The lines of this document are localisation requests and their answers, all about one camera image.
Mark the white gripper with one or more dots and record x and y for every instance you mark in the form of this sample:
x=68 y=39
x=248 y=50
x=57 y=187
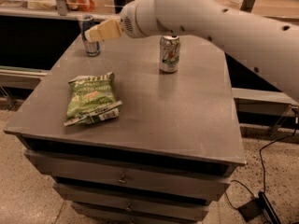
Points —
x=131 y=20

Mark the grey metal bracket left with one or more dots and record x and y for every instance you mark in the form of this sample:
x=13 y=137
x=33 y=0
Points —
x=59 y=0

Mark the black floor power box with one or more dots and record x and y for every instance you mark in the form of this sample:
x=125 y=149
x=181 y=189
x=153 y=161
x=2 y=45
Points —
x=258 y=206

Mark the blue silver redbull can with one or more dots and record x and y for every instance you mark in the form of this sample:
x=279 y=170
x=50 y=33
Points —
x=86 y=22

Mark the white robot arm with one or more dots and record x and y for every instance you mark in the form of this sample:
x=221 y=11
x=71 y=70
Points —
x=267 y=47

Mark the green potato chips bag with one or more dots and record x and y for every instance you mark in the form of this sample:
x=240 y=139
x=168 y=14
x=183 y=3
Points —
x=93 y=100

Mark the white green 7up can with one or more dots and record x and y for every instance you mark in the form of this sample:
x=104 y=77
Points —
x=169 y=53

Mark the grey drawer cabinet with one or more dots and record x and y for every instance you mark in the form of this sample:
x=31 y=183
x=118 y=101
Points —
x=164 y=159

